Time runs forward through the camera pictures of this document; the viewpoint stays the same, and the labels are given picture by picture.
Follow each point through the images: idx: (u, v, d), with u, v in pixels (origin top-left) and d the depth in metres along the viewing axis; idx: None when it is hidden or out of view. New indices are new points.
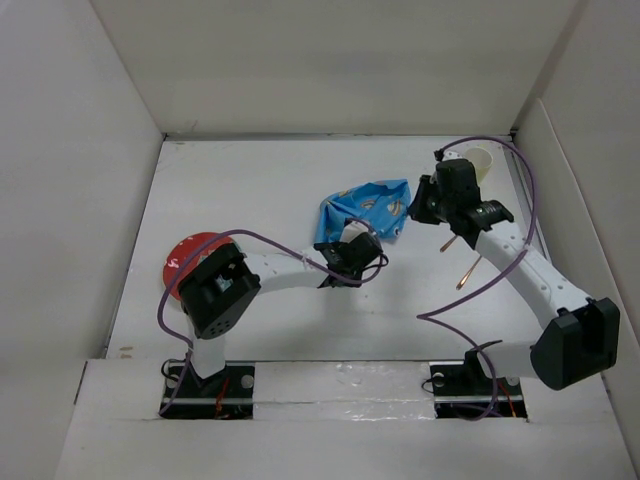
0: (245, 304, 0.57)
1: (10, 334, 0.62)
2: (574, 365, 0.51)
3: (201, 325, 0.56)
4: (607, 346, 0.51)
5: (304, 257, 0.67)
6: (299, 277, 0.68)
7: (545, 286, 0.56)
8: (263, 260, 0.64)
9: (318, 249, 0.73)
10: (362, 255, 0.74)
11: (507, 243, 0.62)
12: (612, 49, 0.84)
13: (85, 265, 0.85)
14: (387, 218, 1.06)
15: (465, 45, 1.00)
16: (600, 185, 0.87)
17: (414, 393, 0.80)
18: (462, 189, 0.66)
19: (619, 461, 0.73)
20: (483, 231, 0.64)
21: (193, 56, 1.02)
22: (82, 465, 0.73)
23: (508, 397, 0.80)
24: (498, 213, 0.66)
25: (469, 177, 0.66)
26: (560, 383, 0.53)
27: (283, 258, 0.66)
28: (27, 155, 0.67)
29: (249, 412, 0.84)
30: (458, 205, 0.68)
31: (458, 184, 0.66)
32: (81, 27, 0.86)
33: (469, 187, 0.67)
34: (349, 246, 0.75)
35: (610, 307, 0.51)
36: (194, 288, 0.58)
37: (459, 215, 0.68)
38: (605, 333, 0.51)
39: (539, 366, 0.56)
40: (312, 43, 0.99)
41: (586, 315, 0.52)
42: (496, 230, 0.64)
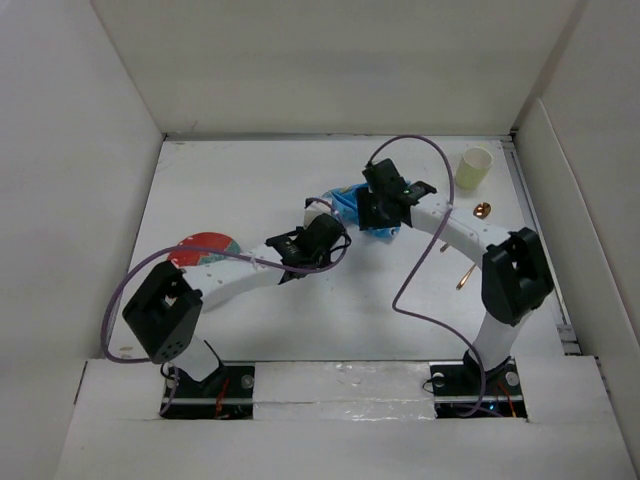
0: (192, 320, 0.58)
1: (10, 332, 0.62)
2: (520, 293, 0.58)
3: (152, 349, 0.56)
4: (540, 270, 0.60)
5: (253, 259, 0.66)
6: (251, 280, 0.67)
7: (474, 233, 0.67)
8: (206, 271, 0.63)
9: (270, 246, 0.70)
10: (320, 241, 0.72)
11: (436, 209, 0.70)
12: (611, 50, 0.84)
13: (85, 265, 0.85)
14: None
15: (464, 45, 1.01)
16: (599, 185, 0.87)
17: (414, 393, 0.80)
18: (388, 181, 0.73)
19: (620, 461, 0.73)
20: (412, 207, 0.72)
21: (194, 57, 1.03)
22: (83, 465, 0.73)
23: (508, 397, 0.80)
24: (423, 190, 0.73)
25: (392, 169, 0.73)
26: (514, 317, 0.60)
27: (229, 264, 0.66)
28: (28, 155, 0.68)
29: (249, 412, 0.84)
30: (389, 196, 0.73)
31: (383, 177, 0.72)
32: (82, 29, 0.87)
33: (394, 178, 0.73)
34: (307, 233, 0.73)
35: (532, 236, 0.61)
36: (139, 313, 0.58)
37: (393, 203, 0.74)
38: (534, 259, 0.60)
39: (496, 312, 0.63)
40: (313, 44, 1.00)
41: (515, 249, 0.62)
42: (424, 203, 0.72)
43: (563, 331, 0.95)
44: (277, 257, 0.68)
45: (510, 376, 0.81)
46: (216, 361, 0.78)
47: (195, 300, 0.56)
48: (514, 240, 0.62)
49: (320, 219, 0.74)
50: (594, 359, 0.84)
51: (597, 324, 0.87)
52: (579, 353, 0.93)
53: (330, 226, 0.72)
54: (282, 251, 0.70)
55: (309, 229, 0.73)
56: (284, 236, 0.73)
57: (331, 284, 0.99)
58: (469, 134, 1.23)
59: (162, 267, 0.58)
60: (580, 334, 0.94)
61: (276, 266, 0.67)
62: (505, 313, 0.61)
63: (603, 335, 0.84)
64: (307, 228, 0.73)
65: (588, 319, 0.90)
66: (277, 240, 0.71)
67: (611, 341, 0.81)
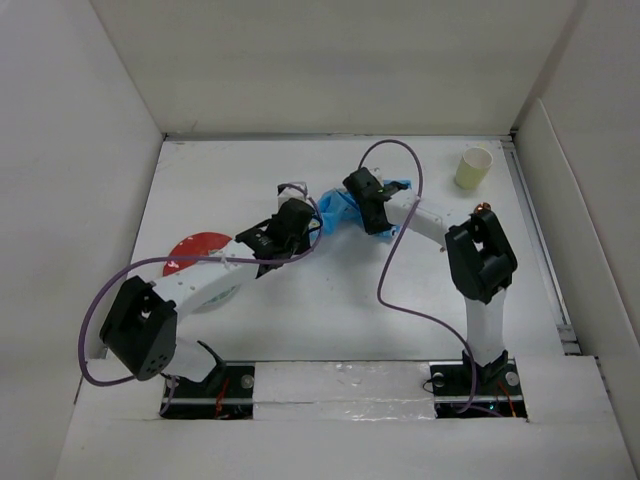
0: (170, 331, 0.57)
1: (11, 332, 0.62)
2: (484, 271, 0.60)
3: (136, 366, 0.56)
4: (501, 247, 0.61)
5: (224, 259, 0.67)
6: (224, 281, 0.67)
7: (438, 218, 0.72)
8: (177, 281, 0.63)
9: (240, 242, 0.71)
10: (292, 227, 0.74)
11: (406, 201, 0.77)
12: (612, 49, 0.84)
13: (86, 264, 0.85)
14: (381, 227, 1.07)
15: (464, 46, 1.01)
16: (599, 185, 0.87)
17: (414, 393, 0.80)
18: (364, 185, 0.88)
19: (620, 461, 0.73)
20: (385, 202, 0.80)
21: (193, 57, 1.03)
22: (83, 465, 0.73)
23: (508, 397, 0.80)
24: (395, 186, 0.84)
25: (366, 176, 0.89)
26: (483, 295, 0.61)
27: (198, 268, 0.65)
28: (28, 155, 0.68)
29: (249, 412, 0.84)
30: (367, 196, 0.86)
31: (359, 183, 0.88)
32: (82, 29, 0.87)
33: (369, 182, 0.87)
34: (277, 222, 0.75)
35: (491, 217, 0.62)
36: (117, 333, 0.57)
37: (370, 202, 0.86)
38: (495, 236, 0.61)
39: (467, 291, 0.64)
40: (312, 44, 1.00)
41: (477, 229, 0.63)
42: (396, 197, 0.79)
43: (563, 331, 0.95)
44: (249, 253, 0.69)
45: (510, 376, 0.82)
46: (214, 357, 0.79)
47: (170, 310, 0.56)
48: (475, 221, 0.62)
49: (289, 205, 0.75)
50: (594, 358, 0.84)
51: (597, 324, 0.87)
52: (579, 353, 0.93)
53: (298, 212, 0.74)
54: (254, 246, 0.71)
55: (278, 218, 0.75)
56: (255, 230, 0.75)
57: (330, 284, 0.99)
58: (470, 134, 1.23)
59: (131, 284, 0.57)
60: (579, 333, 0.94)
61: (249, 262, 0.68)
62: (474, 292, 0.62)
63: (603, 335, 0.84)
64: (277, 218, 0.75)
65: (588, 319, 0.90)
66: (248, 234, 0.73)
67: (611, 342, 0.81)
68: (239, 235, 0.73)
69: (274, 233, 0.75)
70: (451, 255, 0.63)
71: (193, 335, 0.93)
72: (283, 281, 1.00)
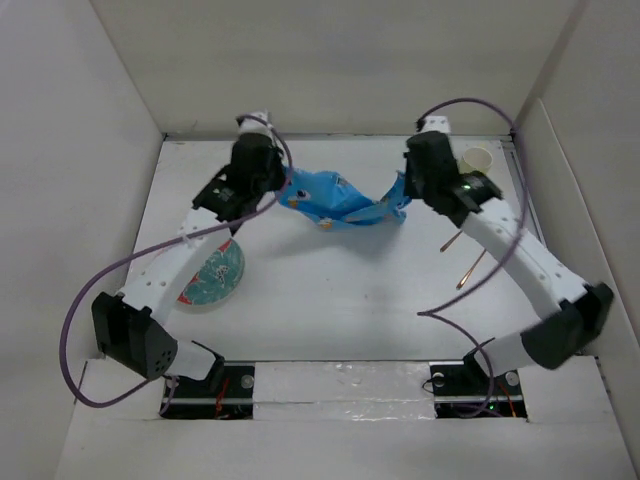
0: (159, 332, 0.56)
1: (10, 332, 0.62)
2: (570, 349, 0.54)
3: (145, 370, 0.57)
4: (595, 325, 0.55)
5: (185, 238, 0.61)
6: (196, 257, 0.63)
7: (543, 275, 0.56)
8: (146, 281, 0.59)
9: (198, 207, 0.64)
10: (253, 169, 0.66)
11: (501, 227, 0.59)
12: (612, 49, 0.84)
13: (86, 264, 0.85)
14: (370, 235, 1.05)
15: (464, 45, 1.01)
16: (599, 185, 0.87)
17: (414, 393, 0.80)
18: (441, 162, 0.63)
19: (620, 462, 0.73)
20: (473, 214, 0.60)
21: (193, 57, 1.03)
22: (83, 465, 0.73)
23: (508, 397, 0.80)
24: (485, 187, 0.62)
25: (445, 149, 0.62)
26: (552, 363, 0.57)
27: (164, 259, 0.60)
28: (28, 155, 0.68)
29: (249, 412, 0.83)
30: (436, 184, 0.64)
31: (435, 158, 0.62)
32: (81, 29, 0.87)
33: (447, 161, 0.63)
34: (233, 169, 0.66)
35: (606, 294, 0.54)
36: (114, 347, 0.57)
37: (443, 196, 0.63)
38: (596, 317, 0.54)
39: (531, 352, 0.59)
40: (312, 43, 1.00)
41: (581, 299, 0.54)
42: (488, 211, 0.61)
43: None
44: (213, 218, 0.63)
45: (510, 376, 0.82)
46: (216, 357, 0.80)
47: (147, 318, 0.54)
48: (587, 296, 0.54)
49: (241, 145, 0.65)
50: (594, 358, 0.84)
51: None
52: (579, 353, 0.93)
53: (254, 149, 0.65)
54: (216, 205, 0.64)
55: (234, 165, 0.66)
56: (210, 186, 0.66)
57: (331, 284, 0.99)
58: (469, 134, 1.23)
59: (101, 301, 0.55)
60: None
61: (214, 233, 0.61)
62: (543, 356, 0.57)
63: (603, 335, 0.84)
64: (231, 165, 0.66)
65: None
66: (205, 195, 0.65)
67: (611, 342, 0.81)
68: (196, 197, 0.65)
69: (236, 182, 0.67)
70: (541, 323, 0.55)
71: (193, 335, 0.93)
72: (283, 280, 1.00)
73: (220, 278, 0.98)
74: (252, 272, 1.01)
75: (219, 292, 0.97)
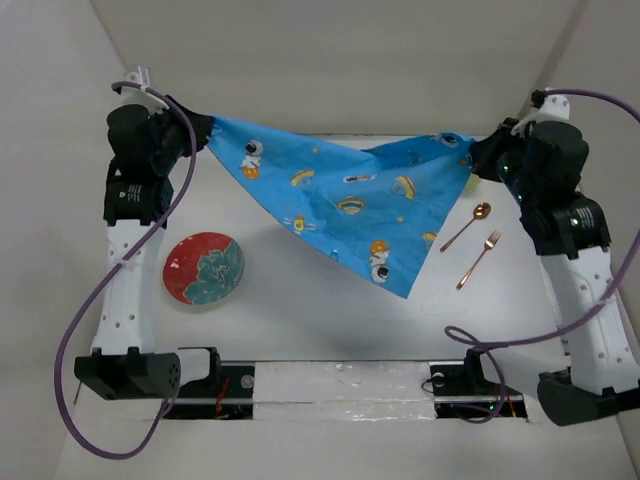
0: (157, 359, 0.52)
1: (10, 333, 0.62)
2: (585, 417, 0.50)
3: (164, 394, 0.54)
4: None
5: (124, 261, 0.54)
6: (147, 278, 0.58)
7: (603, 354, 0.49)
8: (110, 323, 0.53)
9: (113, 221, 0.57)
10: (144, 150, 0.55)
11: (587, 283, 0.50)
12: (613, 49, 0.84)
13: (86, 264, 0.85)
14: (364, 244, 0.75)
15: (463, 46, 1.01)
16: (600, 186, 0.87)
17: (414, 393, 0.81)
18: (559, 178, 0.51)
19: (620, 463, 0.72)
20: (566, 257, 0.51)
21: (192, 57, 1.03)
22: (83, 465, 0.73)
23: (508, 396, 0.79)
24: (595, 230, 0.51)
25: (574, 165, 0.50)
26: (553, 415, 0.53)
27: (113, 294, 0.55)
28: (27, 156, 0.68)
29: (249, 412, 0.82)
30: (539, 198, 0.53)
31: (556, 171, 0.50)
32: (80, 29, 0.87)
33: (567, 177, 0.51)
34: (125, 159, 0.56)
35: None
36: (123, 395, 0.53)
37: (540, 213, 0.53)
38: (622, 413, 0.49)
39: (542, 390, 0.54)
40: (312, 43, 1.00)
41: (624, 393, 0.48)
42: (584, 258, 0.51)
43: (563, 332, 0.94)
44: (139, 226, 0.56)
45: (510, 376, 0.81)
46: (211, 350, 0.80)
47: (139, 361, 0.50)
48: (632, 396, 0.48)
49: (118, 131, 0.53)
50: None
51: None
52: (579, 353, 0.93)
53: (136, 132, 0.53)
54: (130, 208, 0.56)
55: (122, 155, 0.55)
56: (114, 191, 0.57)
57: (330, 284, 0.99)
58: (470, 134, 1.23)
59: (81, 370, 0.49)
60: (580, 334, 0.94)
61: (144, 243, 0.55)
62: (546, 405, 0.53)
63: None
64: (121, 156, 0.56)
65: None
66: (112, 202, 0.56)
67: None
68: (104, 209, 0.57)
69: (134, 169, 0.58)
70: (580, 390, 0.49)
71: (193, 335, 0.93)
72: (283, 280, 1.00)
73: (220, 278, 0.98)
74: (252, 272, 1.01)
75: (219, 291, 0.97)
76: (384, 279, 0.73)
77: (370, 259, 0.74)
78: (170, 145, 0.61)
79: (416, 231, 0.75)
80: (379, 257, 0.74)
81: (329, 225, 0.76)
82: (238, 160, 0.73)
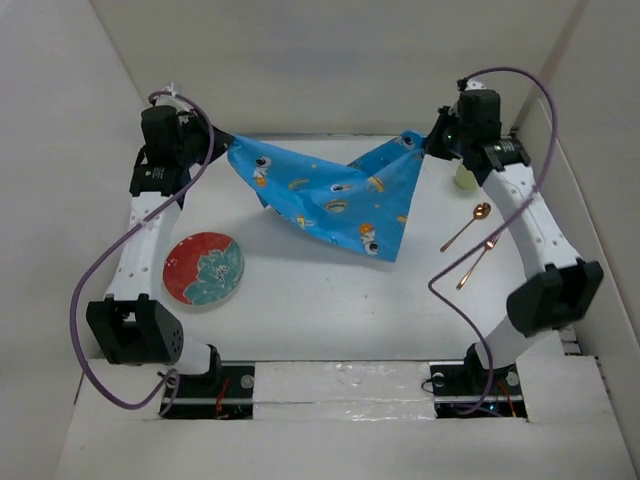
0: (164, 311, 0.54)
1: (9, 332, 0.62)
2: (548, 316, 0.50)
3: (168, 356, 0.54)
4: (581, 304, 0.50)
5: (144, 222, 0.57)
6: (164, 243, 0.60)
7: (540, 240, 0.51)
8: (127, 275, 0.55)
9: (137, 194, 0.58)
10: (171, 140, 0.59)
11: (516, 188, 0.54)
12: (613, 48, 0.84)
13: (86, 264, 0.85)
14: (354, 229, 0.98)
15: (463, 45, 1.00)
16: (600, 185, 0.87)
17: (414, 393, 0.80)
18: (483, 123, 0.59)
19: (621, 462, 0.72)
20: (494, 171, 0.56)
21: (192, 57, 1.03)
22: (83, 465, 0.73)
23: (508, 397, 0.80)
24: (516, 153, 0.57)
25: (493, 108, 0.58)
26: (527, 331, 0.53)
27: (131, 250, 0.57)
28: (26, 155, 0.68)
29: (249, 412, 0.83)
30: (471, 139, 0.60)
31: (478, 114, 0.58)
32: (80, 28, 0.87)
33: (491, 121, 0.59)
34: (152, 145, 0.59)
35: (598, 272, 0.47)
36: (126, 352, 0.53)
37: (475, 150, 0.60)
38: (583, 295, 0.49)
39: (512, 312, 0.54)
40: (312, 43, 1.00)
41: (571, 274, 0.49)
42: (509, 172, 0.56)
43: (563, 331, 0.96)
44: (160, 197, 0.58)
45: (510, 376, 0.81)
46: (211, 350, 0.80)
47: (149, 305, 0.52)
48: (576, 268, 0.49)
49: (149, 120, 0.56)
50: (594, 359, 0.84)
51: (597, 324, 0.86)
52: (579, 353, 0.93)
53: (164, 122, 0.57)
54: (155, 185, 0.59)
55: (149, 142, 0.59)
56: (140, 171, 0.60)
57: (331, 284, 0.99)
58: None
59: (94, 311, 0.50)
60: (579, 334, 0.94)
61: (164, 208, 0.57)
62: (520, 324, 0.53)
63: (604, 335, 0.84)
64: (148, 143, 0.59)
65: (588, 319, 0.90)
66: (138, 178, 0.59)
67: (611, 341, 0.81)
68: (131, 184, 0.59)
69: (160, 157, 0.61)
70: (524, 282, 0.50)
71: (193, 334, 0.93)
72: (283, 280, 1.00)
73: (220, 278, 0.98)
74: (252, 272, 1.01)
75: (219, 291, 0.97)
76: (375, 252, 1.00)
77: (362, 239, 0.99)
78: (192, 144, 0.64)
79: (391, 216, 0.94)
80: (368, 238, 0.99)
81: (325, 220, 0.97)
82: (250, 171, 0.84)
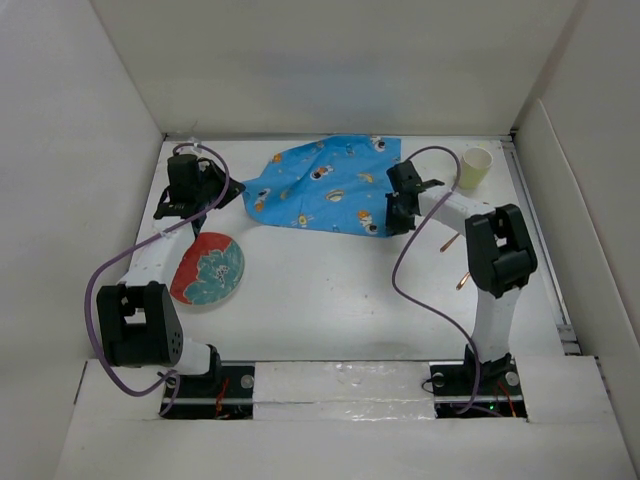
0: (171, 304, 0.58)
1: (9, 333, 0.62)
2: (500, 260, 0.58)
3: (165, 354, 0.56)
4: (522, 243, 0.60)
5: (165, 233, 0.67)
6: (177, 250, 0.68)
7: (465, 209, 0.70)
8: (142, 266, 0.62)
9: (159, 217, 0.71)
10: (191, 181, 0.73)
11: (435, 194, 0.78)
12: (612, 48, 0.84)
13: (86, 263, 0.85)
14: (352, 215, 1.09)
15: (463, 46, 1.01)
16: (598, 185, 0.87)
17: (414, 393, 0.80)
18: (406, 179, 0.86)
19: (620, 462, 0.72)
20: (420, 195, 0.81)
21: (192, 57, 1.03)
22: (83, 465, 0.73)
23: (508, 397, 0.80)
24: (432, 182, 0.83)
25: (409, 168, 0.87)
26: (494, 288, 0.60)
27: (149, 251, 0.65)
28: (27, 156, 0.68)
29: (249, 412, 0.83)
30: (403, 196, 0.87)
31: (402, 175, 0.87)
32: (80, 28, 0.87)
33: (411, 177, 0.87)
34: (175, 185, 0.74)
35: (516, 211, 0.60)
36: (124, 346, 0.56)
37: (407, 196, 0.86)
38: (517, 233, 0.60)
39: (478, 281, 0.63)
40: (312, 43, 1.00)
41: (501, 225, 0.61)
42: (429, 192, 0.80)
43: (563, 331, 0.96)
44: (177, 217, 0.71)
45: (510, 376, 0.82)
46: (210, 350, 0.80)
47: (153, 293, 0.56)
48: (499, 215, 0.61)
49: (173, 164, 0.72)
50: (594, 359, 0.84)
51: (597, 324, 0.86)
52: (579, 353, 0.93)
53: (187, 166, 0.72)
54: (175, 214, 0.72)
55: (174, 182, 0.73)
56: (164, 205, 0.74)
57: (331, 284, 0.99)
58: (469, 134, 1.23)
59: (105, 293, 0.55)
60: (579, 333, 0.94)
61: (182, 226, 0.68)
62: (486, 284, 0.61)
63: (604, 334, 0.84)
64: (173, 184, 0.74)
65: (588, 319, 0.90)
66: (161, 208, 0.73)
67: (611, 341, 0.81)
68: (156, 212, 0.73)
69: (181, 195, 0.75)
70: (469, 243, 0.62)
71: (193, 335, 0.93)
72: (283, 280, 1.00)
73: (220, 278, 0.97)
74: (252, 272, 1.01)
75: (219, 291, 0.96)
76: (375, 231, 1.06)
77: (361, 223, 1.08)
78: (208, 189, 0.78)
79: (383, 201, 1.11)
80: (366, 223, 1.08)
81: (323, 214, 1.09)
82: (254, 197, 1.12)
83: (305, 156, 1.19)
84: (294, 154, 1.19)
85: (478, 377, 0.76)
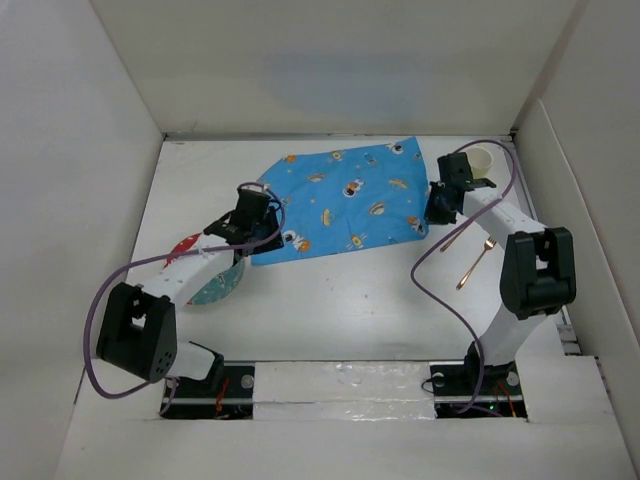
0: (172, 325, 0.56)
1: (9, 334, 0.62)
2: (535, 285, 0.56)
3: (146, 369, 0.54)
4: (564, 273, 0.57)
5: (201, 251, 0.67)
6: (207, 271, 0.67)
7: (509, 220, 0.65)
8: (164, 277, 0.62)
9: (210, 233, 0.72)
10: (253, 213, 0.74)
11: (485, 197, 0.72)
12: (613, 48, 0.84)
13: (87, 263, 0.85)
14: (401, 222, 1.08)
15: (463, 46, 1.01)
16: (598, 185, 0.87)
17: (414, 393, 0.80)
18: (456, 171, 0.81)
19: (620, 462, 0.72)
20: (466, 192, 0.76)
21: (192, 57, 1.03)
22: (83, 465, 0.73)
23: (508, 397, 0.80)
24: (484, 182, 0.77)
25: (461, 161, 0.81)
26: (519, 311, 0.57)
27: (179, 265, 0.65)
28: (26, 156, 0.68)
29: (249, 412, 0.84)
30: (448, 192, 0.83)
31: (452, 167, 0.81)
32: (80, 28, 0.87)
33: (462, 170, 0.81)
34: (239, 211, 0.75)
35: (565, 236, 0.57)
36: (115, 346, 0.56)
37: (452, 189, 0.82)
38: (560, 261, 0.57)
39: (505, 300, 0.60)
40: (312, 43, 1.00)
41: (547, 247, 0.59)
42: (479, 191, 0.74)
43: (563, 331, 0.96)
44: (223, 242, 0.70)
45: (510, 376, 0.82)
46: (214, 354, 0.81)
47: (159, 311, 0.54)
48: (547, 236, 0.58)
49: (246, 194, 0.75)
50: (594, 359, 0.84)
51: (597, 324, 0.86)
52: (579, 353, 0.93)
53: (257, 200, 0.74)
54: (223, 234, 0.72)
55: (240, 207, 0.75)
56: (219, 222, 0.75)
57: (331, 284, 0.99)
58: (469, 134, 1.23)
59: (119, 290, 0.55)
60: (579, 333, 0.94)
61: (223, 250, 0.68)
62: (512, 305, 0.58)
63: (603, 334, 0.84)
64: (237, 209, 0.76)
65: (588, 319, 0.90)
66: (215, 226, 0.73)
67: (611, 341, 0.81)
68: (208, 227, 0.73)
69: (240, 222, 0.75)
70: (505, 259, 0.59)
71: (193, 335, 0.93)
72: (284, 281, 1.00)
73: (220, 278, 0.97)
74: (253, 272, 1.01)
75: (219, 291, 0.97)
76: (426, 227, 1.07)
77: (412, 226, 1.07)
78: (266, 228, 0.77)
79: (423, 201, 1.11)
80: (416, 225, 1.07)
81: (374, 230, 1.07)
82: (292, 247, 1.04)
83: (320, 165, 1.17)
84: (310, 163, 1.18)
85: (478, 380, 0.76)
